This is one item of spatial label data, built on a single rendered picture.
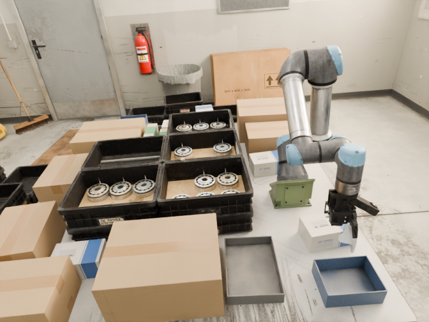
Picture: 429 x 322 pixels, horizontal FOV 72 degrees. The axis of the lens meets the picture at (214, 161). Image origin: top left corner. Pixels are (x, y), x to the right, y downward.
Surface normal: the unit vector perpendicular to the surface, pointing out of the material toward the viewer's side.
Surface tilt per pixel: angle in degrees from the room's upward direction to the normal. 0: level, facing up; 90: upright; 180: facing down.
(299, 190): 90
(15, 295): 0
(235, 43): 90
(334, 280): 0
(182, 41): 90
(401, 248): 0
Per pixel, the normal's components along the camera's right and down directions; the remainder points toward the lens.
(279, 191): 0.04, 0.53
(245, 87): 0.04, 0.30
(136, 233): -0.06, -0.85
